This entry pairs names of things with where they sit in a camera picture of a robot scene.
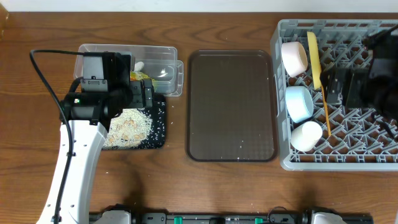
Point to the black waste tray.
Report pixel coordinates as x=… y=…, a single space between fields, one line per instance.
x=157 y=130

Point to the dark brown serving tray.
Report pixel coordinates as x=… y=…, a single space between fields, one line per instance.
x=231 y=108

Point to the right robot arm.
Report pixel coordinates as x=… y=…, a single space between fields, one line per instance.
x=375 y=87

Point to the yellow plate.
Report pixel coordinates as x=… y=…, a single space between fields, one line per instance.
x=314 y=60

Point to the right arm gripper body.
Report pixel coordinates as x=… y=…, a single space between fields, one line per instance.
x=347 y=90

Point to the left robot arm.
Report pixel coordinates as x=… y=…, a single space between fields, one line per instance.
x=93 y=100

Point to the grey dishwasher rack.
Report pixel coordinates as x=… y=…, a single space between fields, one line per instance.
x=357 y=141

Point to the rice food waste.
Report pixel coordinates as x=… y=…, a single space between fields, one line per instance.
x=130 y=129

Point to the light blue bowl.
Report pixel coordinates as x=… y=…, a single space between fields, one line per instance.
x=299 y=103

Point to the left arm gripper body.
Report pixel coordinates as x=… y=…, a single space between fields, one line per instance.
x=148 y=93

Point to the white tissue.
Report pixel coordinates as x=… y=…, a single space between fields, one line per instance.
x=138 y=66

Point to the pink bowl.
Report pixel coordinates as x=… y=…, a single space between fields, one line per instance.
x=294 y=58

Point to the clear plastic bin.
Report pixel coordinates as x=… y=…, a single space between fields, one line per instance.
x=160 y=63

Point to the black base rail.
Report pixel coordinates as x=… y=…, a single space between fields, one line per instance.
x=277 y=215

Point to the white green cup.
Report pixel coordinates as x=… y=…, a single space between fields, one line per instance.
x=305 y=137

